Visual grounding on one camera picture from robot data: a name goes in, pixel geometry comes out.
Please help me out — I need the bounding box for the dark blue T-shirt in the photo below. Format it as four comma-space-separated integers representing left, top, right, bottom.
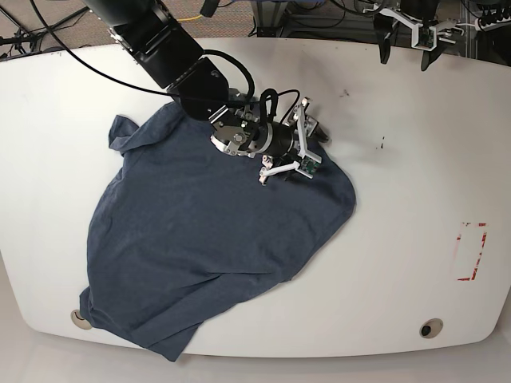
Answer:
80, 103, 356, 361

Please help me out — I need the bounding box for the left table cable grommet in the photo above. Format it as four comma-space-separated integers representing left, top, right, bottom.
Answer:
70, 310, 93, 330

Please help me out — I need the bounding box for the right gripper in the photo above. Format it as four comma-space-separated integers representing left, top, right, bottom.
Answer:
209, 106, 330, 182

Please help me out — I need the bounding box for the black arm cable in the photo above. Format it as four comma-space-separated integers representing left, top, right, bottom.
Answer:
31, 0, 301, 132

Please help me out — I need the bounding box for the white power strip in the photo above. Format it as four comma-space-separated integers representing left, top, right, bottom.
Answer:
475, 8, 510, 31

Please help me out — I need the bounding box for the table cable grommet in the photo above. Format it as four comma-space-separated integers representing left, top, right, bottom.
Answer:
419, 318, 444, 339
70, 310, 93, 330

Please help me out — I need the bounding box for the right table cable grommet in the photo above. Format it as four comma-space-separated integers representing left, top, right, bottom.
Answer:
419, 318, 444, 339

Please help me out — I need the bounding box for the red tape rectangle marking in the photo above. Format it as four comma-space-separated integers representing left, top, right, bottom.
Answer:
452, 222, 488, 282

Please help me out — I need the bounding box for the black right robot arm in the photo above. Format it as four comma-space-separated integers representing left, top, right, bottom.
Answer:
86, 1, 327, 184

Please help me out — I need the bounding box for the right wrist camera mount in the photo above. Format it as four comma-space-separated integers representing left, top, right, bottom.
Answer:
257, 97, 323, 187

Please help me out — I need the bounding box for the black tripod stand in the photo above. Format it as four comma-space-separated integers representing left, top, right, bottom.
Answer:
1, 6, 92, 61

